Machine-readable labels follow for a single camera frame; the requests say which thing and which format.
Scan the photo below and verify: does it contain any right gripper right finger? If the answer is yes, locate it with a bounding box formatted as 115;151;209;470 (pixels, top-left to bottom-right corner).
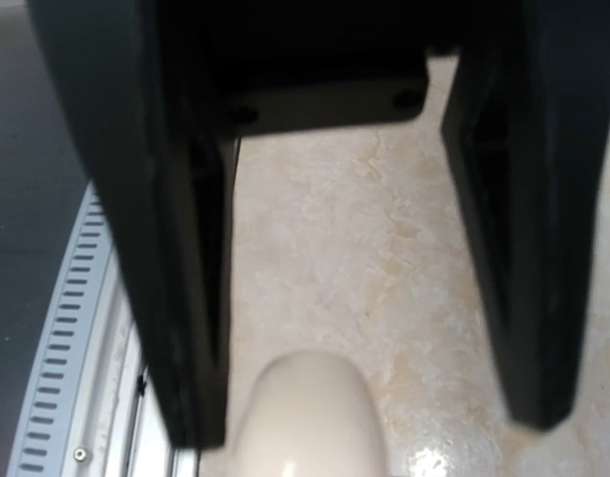
442;1;610;430

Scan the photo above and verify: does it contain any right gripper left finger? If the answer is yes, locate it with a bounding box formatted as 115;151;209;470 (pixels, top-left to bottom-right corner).
29;1;235;450

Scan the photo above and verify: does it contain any white earbud charging case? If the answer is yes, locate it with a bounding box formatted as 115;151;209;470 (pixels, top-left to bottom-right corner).
230;351;389;476

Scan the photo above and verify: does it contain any curved aluminium front rail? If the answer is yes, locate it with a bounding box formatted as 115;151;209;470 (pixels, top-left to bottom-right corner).
7;187;200;476

